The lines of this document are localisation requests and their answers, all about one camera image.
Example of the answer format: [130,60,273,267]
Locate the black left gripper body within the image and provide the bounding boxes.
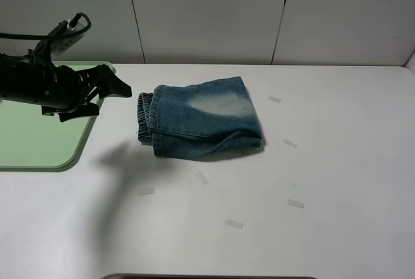
[40,66,93,115]

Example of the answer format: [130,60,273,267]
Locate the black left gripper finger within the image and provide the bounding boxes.
[77,65,132,98]
[59,103,99,123]

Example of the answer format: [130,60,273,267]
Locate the children's blue denim shorts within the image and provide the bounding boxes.
[137,77,263,160]

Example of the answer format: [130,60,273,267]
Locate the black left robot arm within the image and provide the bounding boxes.
[1,50,132,123]

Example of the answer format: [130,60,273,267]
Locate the clear tape strip on table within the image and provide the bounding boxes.
[283,139,297,148]

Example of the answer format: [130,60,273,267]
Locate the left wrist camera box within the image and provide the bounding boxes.
[47,19,89,56]

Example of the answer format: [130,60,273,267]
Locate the black left camera cable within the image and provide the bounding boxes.
[0,12,92,43]

